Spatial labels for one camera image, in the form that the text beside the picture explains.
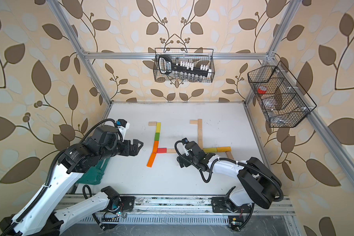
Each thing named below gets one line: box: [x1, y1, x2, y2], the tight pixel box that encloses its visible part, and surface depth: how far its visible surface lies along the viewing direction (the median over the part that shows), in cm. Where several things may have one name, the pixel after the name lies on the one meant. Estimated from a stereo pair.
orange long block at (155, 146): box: [152, 140, 159, 154], surface depth 98 cm
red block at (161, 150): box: [157, 147, 168, 154], surface depth 96 cm
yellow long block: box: [155, 121, 162, 133], surface depth 107 cm
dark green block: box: [154, 132, 161, 142], surface depth 104 cm
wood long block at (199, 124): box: [197, 118, 203, 130], surface depth 109 cm
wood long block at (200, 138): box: [197, 128, 204, 149], surface depth 102 cm
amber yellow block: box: [216, 146, 232, 153], surface depth 96 cm
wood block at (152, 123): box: [148, 120, 157, 127], surface depth 110 cm
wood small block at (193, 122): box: [189, 119, 199, 125], surface depth 110 cm
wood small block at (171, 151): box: [167, 148, 177, 154], surface depth 96 cm
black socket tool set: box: [158, 55, 212, 83], surface depth 87 cm
